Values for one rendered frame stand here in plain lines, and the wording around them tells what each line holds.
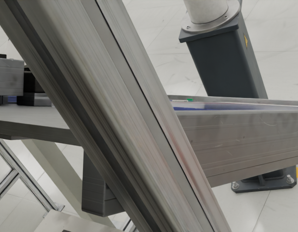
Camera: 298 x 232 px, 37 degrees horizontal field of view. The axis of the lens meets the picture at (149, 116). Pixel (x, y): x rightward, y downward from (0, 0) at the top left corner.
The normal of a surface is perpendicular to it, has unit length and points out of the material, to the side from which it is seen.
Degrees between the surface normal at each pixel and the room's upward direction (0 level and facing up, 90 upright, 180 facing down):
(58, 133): 48
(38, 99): 90
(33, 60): 90
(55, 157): 90
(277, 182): 0
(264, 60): 0
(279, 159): 90
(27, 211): 0
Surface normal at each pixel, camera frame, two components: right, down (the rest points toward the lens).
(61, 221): -0.38, -0.73
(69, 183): 0.80, 0.04
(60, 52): -0.49, 0.68
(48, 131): -0.62, 0.01
